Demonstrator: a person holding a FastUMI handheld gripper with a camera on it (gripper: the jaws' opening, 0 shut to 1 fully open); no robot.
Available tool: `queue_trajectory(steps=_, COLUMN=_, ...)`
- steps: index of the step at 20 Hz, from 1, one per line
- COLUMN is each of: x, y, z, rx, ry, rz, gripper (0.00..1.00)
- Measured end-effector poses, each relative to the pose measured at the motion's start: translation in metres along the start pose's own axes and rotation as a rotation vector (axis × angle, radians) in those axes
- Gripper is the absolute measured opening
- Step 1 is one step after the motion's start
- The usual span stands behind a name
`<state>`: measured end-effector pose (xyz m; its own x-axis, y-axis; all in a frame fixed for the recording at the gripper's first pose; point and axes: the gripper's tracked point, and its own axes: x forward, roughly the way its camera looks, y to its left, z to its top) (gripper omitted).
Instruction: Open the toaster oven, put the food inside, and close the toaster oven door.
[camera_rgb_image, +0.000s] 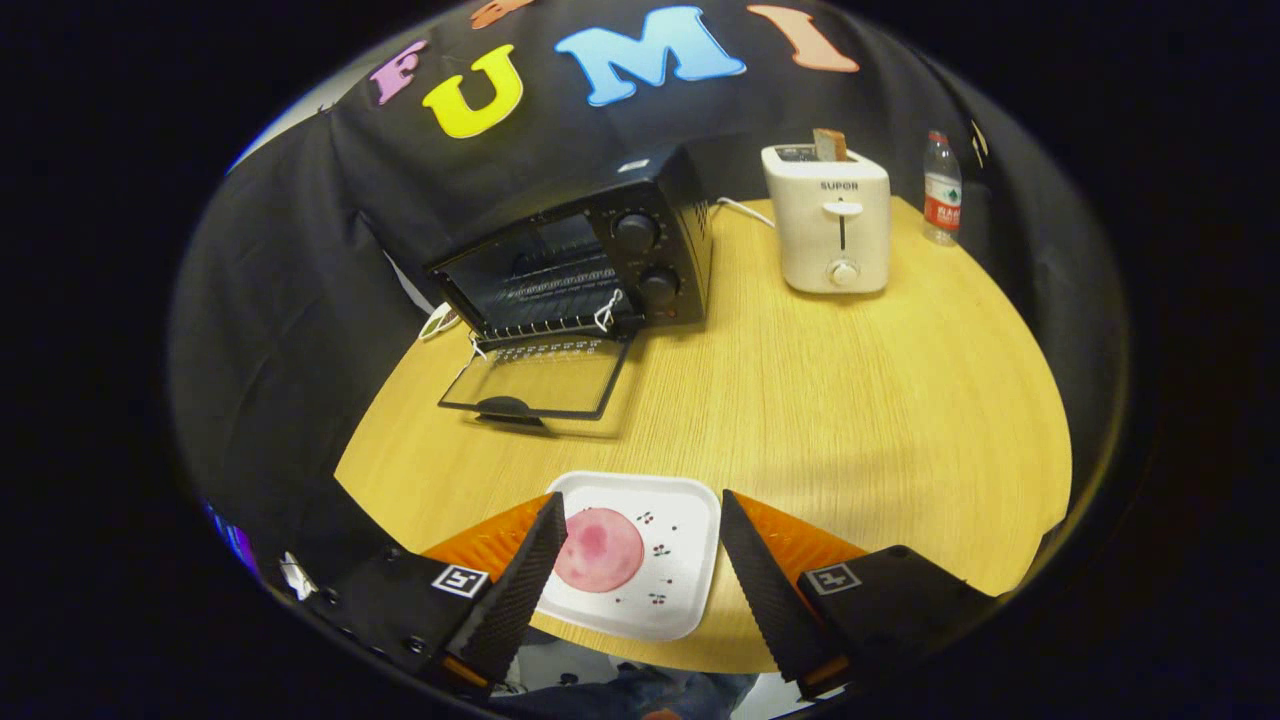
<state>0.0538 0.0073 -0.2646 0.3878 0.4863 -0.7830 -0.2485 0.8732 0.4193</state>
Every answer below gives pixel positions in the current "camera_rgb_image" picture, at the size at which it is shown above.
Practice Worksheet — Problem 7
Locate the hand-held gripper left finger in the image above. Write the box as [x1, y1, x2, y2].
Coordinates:
[290, 491, 568, 698]

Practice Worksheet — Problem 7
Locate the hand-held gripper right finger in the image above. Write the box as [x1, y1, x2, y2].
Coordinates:
[719, 489, 1001, 701]

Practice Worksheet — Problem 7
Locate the pink ham slice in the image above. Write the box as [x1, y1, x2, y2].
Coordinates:
[553, 508, 645, 593]

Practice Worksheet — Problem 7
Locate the white square plate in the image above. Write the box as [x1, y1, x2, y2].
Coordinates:
[535, 471, 722, 642]

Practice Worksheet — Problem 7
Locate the black toaster oven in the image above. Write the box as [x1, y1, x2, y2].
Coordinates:
[425, 145, 716, 429]

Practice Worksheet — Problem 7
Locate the white pop-up toaster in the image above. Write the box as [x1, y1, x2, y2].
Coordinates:
[761, 143, 892, 295]

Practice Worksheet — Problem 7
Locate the person's blue jeans leg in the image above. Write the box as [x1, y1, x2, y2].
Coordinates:
[490, 630, 761, 720]

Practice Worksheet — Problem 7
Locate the clear plastic water bottle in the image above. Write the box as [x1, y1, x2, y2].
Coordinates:
[922, 130, 963, 247]

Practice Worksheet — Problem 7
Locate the wire oven rack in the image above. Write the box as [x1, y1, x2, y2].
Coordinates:
[478, 255, 643, 343]

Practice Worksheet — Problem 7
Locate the white power cable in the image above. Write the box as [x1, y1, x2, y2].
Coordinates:
[712, 197, 776, 229]

